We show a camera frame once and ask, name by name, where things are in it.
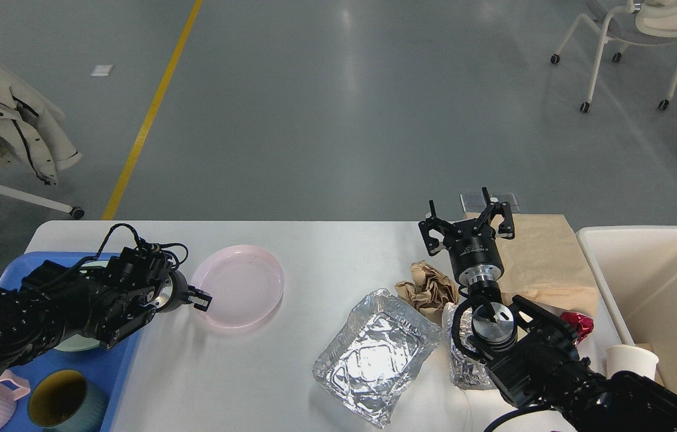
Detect dark teal mug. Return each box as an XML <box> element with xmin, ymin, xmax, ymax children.
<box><xmin>28</xmin><ymin>369</ymin><xmax>110</xmax><ymax>431</ymax></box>

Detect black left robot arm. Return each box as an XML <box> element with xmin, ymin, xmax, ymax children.
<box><xmin>0</xmin><ymin>224</ymin><xmax>212</xmax><ymax>376</ymax></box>

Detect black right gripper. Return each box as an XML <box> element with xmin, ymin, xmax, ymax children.
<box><xmin>419</xmin><ymin>187</ymin><xmax>514</xmax><ymax>286</ymax></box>

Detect pink ribbed mug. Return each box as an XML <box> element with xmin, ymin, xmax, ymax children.
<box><xmin>0</xmin><ymin>370</ymin><xmax>31</xmax><ymax>429</ymax></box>

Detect white paper cup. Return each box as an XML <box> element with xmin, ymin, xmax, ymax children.
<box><xmin>605</xmin><ymin>344</ymin><xmax>659</xmax><ymax>380</ymax></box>

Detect crumpled brown paper ball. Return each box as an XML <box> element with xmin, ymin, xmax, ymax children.
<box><xmin>394</xmin><ymin>260</ymin><xmax>459</xmax><ymax>325</ymax></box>

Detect floor outlet plates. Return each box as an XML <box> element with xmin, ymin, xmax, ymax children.
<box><xmin>461</xmin><ymin>192</ymin><xmax>522</xmax><ymax>213</ymax></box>

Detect brown paper bag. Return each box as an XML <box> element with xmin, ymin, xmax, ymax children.
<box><xmin>495</xmin><ymin>214</ymin><xmax>600</xmax><ymax>318</ymax></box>

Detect white chair right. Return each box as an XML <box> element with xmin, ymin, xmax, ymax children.
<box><xmin>550</xmin><ymin>1</ymin><xmax>677</xmax><ymax>113</ymax></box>

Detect green plate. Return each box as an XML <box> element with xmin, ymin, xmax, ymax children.
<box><xmin>54</xmin><ymin>259</ymin><xmax>109</xmax><ymax>352</ymax></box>

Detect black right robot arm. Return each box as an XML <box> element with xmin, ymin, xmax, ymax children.
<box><xmin>419</xmin><ymin>188</ymin><xmax>677</xmax><ymax>431</ymax></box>

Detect pink plate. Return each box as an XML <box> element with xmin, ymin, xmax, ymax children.
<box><xmin>191</xmin><ymin>244</ymin><xmax>284</xmax><ymax>329</ymax></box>

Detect white paper on floor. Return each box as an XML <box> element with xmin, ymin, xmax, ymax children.
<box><xmin>91</xmin><ymin>65</ymin><xmax>114</xmax><ymax>77</ymax></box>

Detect small foil tray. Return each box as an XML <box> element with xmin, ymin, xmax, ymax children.
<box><xmin>442</xmin><ymin>302</ymin><xmax>497</xmax><ymax>391</ymax></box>

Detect large foil tray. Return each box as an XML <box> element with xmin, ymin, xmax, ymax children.
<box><xmin>312</xmin><ymin>288</ymin><xmax>441</xmax><ymax>430</ymax></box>

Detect red foil wrapper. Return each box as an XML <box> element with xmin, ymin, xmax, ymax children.
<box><xmin>560</xmin><ymin>311</ymin><xmax>595</xmax><ymax>347</ymax></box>

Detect beige plastic bin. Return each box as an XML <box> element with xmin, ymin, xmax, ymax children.
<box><xmin>577</xmin><ymin>225</ymin><xmax>677</xmax><ymax>394</ymax></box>

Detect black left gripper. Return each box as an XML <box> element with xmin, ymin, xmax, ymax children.
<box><xmin>152</xmin><ymin>270</ymin><xmax>212</xmax><ymax>313</ymax></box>

